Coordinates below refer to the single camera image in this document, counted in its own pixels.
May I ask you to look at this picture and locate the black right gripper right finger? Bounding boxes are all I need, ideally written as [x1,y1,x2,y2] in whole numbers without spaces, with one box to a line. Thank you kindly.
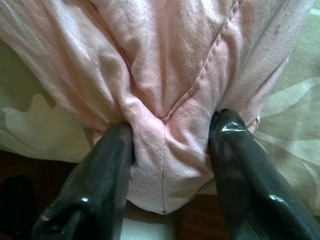
[208,108,320,240]

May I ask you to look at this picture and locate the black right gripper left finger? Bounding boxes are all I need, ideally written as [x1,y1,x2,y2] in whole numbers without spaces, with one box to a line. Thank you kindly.
[32,123,136,240]

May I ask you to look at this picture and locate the bed with beige floral sheet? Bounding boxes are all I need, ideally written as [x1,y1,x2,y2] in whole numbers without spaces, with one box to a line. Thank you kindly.
[0,0,320,211]

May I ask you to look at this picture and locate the pink cartoon print quilt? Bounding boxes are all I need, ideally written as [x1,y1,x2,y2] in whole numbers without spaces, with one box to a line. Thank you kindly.
[0,0,316,215]

